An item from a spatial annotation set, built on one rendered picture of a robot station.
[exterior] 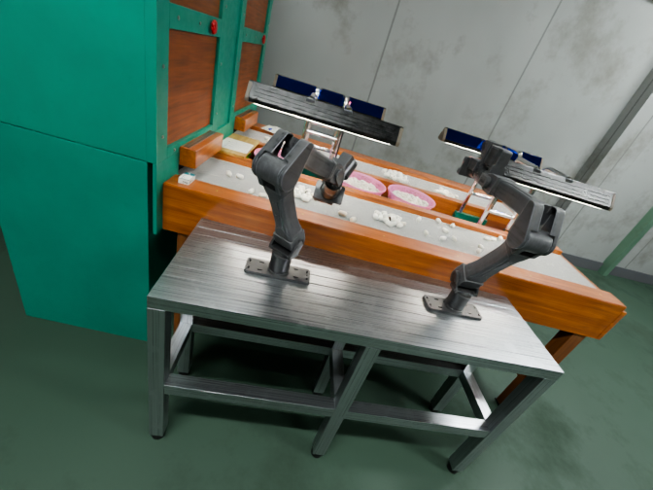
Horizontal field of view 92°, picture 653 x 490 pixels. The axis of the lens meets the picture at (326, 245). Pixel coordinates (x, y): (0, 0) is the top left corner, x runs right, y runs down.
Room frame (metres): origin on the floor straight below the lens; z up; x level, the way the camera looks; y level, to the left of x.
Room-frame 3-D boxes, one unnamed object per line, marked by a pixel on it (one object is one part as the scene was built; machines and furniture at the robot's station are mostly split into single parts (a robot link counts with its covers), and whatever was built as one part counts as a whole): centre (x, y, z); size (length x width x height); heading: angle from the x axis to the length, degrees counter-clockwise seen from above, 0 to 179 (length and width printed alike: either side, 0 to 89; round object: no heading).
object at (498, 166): (1.07, -0.44, 1.12); 0.12 x 0.09 x 0.12; 11
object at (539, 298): (1.10, -0.30, 0.67); 1.81 x 0.12 x 0.19; 97
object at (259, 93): (1.31, 0.16, 1.08); 0.62 x 0.08 x 0.07; 97
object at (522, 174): (1.43, -0.80, 1.08); 0.62 x 0.08 x 0.07; 97
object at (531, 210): (0.90, -0.47, 1.05); 0.30 x 0.09 x 0.12; 11
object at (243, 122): (1.88, 0.67, 0.83); 0.30 x 0.06 x 0.07; 7
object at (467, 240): (1.31, -0.28, 0.73); 1.81 x 0.30 x 0.02; 97
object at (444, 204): (1.81, -0.22, 0.71); 1.81 x 0.06 x 0.11; 97
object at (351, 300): (1.09, -0.13, 0.65); 1.20 x 0.90 x 0.04; 101
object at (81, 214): (1.53, 0.94, 0.42); 1.36 x 0.55 x 0.84; 7
